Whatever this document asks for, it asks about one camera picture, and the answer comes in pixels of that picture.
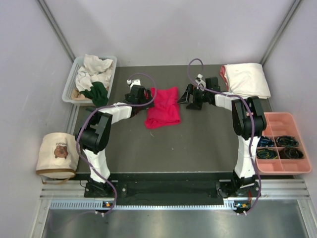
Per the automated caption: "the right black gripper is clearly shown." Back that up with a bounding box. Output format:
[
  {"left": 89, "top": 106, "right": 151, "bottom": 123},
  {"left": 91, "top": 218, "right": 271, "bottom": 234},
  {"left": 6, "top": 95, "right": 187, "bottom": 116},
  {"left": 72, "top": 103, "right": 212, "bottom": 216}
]
[{"left": 176, "top": 85, "right": 210, "bottom": 111}]

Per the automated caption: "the red t-shirt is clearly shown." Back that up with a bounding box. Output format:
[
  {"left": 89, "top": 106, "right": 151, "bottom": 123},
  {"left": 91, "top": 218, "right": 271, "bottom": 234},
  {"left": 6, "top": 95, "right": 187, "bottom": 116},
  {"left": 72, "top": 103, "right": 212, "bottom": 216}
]
[{"left": 145, "top": 87, "right": 181, "bottom": 129}]

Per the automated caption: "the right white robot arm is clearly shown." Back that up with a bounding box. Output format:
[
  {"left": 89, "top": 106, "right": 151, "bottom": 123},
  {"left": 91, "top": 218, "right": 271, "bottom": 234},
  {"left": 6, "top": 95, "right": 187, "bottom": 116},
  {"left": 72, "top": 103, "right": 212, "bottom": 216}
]
[{"left": 178, "top": 74, "right": 267, "bottom": 196}]

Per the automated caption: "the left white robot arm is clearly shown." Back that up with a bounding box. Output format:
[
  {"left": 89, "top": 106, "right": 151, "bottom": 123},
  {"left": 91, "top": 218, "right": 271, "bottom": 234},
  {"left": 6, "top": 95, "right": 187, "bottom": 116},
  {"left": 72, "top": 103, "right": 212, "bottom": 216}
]
[{"left": 75, "top": 85, "right": 157, "bottom": 197}]

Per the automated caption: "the dark green shirt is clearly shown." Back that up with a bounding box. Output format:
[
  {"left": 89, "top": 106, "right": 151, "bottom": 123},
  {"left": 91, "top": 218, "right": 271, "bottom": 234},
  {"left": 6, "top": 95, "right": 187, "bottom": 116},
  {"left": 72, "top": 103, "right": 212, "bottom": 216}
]
[{"left": 80, "top": 82, "right": 108, "bottom": 108}]

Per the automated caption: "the folded pink t-shirt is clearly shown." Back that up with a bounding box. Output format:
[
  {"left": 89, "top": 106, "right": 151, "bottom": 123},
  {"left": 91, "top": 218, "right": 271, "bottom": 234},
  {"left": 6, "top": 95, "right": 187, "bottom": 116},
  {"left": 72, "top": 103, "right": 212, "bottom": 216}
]
[{"left": 219, "top": 65, "right": 230, "bottom": 92}]

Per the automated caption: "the cream crumpled shirt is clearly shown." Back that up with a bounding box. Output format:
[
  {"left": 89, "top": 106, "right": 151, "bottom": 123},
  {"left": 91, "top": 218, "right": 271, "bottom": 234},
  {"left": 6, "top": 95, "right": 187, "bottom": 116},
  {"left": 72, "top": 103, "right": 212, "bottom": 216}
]
[{"left": 83, "top": 54, "right": 113, "bottom": 74}]

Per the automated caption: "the white printed crumpled shirt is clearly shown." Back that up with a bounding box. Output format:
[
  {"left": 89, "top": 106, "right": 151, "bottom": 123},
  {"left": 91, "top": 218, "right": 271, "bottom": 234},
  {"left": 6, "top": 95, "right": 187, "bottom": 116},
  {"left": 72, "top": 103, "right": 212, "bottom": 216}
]
[{"left": 75, "top": 66, "right": 113, "bottom": 92}]

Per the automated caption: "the tan shirt in basket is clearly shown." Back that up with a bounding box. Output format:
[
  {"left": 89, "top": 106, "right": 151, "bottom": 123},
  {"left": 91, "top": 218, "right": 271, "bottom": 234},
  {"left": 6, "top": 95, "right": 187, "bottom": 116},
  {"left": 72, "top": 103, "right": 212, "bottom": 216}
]
[{"left": 71, "top": 88, "right": 91, "bottom": 101}]

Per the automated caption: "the folded cream t-shirt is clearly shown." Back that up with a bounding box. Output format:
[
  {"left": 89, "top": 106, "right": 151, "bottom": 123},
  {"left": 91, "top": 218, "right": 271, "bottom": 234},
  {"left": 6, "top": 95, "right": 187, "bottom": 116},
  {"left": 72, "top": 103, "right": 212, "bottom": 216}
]
[{"left": 225, "top": 63, "right": 271, "bottom": 99}]

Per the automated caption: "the white plastic laundry basket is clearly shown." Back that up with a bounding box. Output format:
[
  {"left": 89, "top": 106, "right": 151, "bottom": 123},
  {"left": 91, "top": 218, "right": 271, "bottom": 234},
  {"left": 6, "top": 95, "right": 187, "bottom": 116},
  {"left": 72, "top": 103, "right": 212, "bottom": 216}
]
[{"left": 62, "top": 56, "right": 117, "bottom": 106}]

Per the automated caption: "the dark rolled item back-left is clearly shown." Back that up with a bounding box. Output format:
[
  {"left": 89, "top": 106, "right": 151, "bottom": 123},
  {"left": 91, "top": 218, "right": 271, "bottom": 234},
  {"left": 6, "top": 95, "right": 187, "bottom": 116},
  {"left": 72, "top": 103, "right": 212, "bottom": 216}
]
[{"left": 257, "top": 136, "right": 274, "bottom": 147}]

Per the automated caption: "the dark rolled item front-left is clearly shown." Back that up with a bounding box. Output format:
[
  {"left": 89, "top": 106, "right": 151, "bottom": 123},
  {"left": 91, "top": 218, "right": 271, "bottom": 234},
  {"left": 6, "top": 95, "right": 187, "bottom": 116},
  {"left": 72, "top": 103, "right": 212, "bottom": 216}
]
[{"left": 257, "top": 148, "right": 278, "bottom": 160}]

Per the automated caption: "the cream fabric bear bag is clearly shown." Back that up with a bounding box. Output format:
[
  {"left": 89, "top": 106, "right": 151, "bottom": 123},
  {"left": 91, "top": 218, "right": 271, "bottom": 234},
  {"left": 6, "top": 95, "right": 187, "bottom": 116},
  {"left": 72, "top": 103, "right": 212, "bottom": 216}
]
[{"left": 36, "top": 132, "right": 79, "bottom": 185}]

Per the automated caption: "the dark rolled item back-right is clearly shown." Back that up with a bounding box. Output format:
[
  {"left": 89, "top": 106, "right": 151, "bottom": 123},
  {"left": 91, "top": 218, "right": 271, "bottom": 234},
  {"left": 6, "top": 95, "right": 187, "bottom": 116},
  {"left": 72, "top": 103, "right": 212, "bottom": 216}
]
[{"left": 275, "top": 135, "right": 299, "bottom": 147}]

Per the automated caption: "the pink divided plastic tray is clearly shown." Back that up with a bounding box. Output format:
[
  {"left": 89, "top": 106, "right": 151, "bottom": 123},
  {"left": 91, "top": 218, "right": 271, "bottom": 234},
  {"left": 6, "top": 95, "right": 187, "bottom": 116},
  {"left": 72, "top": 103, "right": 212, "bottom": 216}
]
[{"left": 256, "top": 113, "right": 312, "bottom": 176}]

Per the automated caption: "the dark rolled item front-right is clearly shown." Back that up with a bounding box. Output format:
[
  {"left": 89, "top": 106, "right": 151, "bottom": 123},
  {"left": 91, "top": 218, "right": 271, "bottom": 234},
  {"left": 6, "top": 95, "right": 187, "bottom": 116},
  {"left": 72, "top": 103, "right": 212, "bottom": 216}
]
[{"left": 280, "top": 147, "right": 304, "bottom": 160}]

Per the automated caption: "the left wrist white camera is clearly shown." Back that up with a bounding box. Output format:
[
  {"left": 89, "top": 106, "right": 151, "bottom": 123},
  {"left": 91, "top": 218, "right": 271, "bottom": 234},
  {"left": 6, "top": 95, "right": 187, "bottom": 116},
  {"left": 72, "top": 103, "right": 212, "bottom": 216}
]
[{"left": 126, "top": 79, "right": 141, "bottom": 90}]

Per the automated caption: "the wrist white camera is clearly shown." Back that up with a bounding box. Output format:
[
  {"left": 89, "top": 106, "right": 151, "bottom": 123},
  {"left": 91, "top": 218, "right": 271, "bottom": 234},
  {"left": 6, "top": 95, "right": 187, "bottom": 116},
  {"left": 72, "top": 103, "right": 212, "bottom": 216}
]
[
  {"left": 195, "top": 74, "right": 206, "bottom": 91},
  {"left": 126, "top": 79, "right": 141, "bottom": 90}
]

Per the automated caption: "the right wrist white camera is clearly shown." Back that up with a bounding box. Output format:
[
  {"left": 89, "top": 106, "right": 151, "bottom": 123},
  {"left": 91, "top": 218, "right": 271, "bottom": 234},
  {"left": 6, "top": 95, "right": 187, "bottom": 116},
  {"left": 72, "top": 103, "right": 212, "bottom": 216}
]
[{"left": 195, "top": 74, "right": 206, "bottom": 91}]

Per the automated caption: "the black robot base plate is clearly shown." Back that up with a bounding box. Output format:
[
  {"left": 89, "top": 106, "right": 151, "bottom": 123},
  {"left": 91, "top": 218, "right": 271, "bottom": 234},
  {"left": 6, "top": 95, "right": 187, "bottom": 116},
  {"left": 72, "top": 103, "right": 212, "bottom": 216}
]
[{"left": 84, "top": 172, "right": 259, "bottom": 205}]

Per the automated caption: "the grey slotted cable duct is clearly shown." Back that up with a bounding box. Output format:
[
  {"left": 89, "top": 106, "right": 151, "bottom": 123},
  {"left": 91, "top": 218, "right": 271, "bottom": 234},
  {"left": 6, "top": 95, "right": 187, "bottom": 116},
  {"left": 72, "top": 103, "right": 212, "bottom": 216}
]
[{"left": 50, "top": 200, "right": 237, "bottom": 210}]

